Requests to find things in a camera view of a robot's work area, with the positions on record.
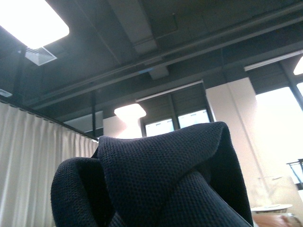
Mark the dark navy knit garment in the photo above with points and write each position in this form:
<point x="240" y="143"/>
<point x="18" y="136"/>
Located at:
<point x="186" y="178"/>

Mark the white curtain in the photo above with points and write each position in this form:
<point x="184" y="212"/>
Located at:
<point x="31" y="149"/>

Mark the ceiling air vent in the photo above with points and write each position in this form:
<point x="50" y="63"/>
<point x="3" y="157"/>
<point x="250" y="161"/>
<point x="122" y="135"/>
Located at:
<point x="39" y="56"/>

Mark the square ceiling light panel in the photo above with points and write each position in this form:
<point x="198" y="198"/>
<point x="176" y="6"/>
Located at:
<point x="32" y="22"/>

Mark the white round table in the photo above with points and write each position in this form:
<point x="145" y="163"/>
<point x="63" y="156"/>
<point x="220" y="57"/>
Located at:
<point x="274" y="208"/>

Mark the window with dark frame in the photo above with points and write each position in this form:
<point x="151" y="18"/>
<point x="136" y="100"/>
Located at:
<point x="175" y="109"/>

